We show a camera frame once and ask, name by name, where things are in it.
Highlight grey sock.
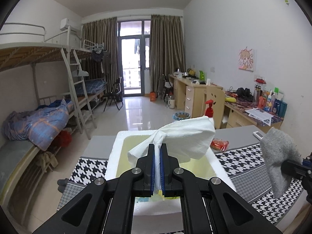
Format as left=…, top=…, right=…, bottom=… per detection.
left=260, top=127, right=303, bottom=199

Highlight pink cartoon wall picture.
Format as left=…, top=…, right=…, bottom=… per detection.
left=238, top=48, right=255, bottom=71

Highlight round waste basket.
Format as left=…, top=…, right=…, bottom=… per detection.
left=173, top=111, right=191, bottom=123

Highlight large white metal bunk bed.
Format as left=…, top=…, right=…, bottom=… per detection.
left=0, top=23, right=98, bottom=215

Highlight houndstooth tablecloth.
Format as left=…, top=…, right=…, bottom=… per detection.
left=57, top=127, right=310, bottom=225

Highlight blue mattress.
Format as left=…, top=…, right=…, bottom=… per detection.
left=74, top=79, right=108, bottom=95

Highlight white clothes hanger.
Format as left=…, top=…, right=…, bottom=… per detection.
left=69, top=62, right=89, bottom=77

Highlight red snack packet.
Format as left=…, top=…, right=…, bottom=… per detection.
left=210, top=138, right=230, bottom=150

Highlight brown curtain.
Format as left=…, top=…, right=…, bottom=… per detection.
left=81, top=17, right=118, bottom=95
left=149, top=15, right=186, bottom=98

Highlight dark hanging clothes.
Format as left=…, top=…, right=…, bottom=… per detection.
left=91, top=49, right=106, bottom=63

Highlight white lotion pump bottle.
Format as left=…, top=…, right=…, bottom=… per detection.
left=204, top=99, right=218, bottom=127

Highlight white bunk bed with ladder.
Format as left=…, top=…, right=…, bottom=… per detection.
left=68, top=39, right=109, bottom=113

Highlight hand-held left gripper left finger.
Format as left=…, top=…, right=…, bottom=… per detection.
left=32, top=144, right=156, bottom=234

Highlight black folding chair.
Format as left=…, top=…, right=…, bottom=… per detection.
left=104, top=77, right=123, bottom=111

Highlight white tissue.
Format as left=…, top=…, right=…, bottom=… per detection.
left=128, top=116, right=216, bottom=192

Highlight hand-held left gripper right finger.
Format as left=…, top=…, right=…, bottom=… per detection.
left=160, top=143, right=283, bottom=234

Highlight blue plaid quilt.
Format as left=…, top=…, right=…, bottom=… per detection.
left=4, top=99, right=75, bottom=152

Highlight black folding cart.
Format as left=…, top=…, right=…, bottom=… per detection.
left=158, top=74, right=173, bottom=98

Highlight cluster of toiletry bottles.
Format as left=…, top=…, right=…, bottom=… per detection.
left=253, top=83, right=288, bottom=117

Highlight glass balcony door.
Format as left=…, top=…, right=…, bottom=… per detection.
left=117, top=21, right=152, bottom=97

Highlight wooden desk with patterned cover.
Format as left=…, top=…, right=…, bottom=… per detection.
left=223, top=91, right=284, bottom=129

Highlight white air conditioner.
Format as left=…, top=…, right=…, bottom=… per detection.
left=60, top=18, right=80, bottom=32

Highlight white foam box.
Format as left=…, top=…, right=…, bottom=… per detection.
left=105, top=130, right=237, bottom=216

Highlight printed papers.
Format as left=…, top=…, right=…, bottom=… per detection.
left=245, top=107, right=273, bottom=126

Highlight wooden desk with drawers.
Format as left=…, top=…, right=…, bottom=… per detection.
left=169, top=74, right=210, bottom=111

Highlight wooden chair with face cutout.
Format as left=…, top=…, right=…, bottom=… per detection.
left=205, top=85, right=226, bottom=128

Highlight beige clothing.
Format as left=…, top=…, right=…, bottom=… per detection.
left=36, top=151, right=59, bottom=173

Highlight red cloth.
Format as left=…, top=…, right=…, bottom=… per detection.
left=55, top=130, right=73, bottom=147

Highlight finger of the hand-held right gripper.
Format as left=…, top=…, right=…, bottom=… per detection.
left=302, top=152, right=312, bottom=167
left=280, top=159, right=312, bottom=179

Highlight black shoe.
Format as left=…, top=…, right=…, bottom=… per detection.
left=57, top=178, right=70, bottom=193

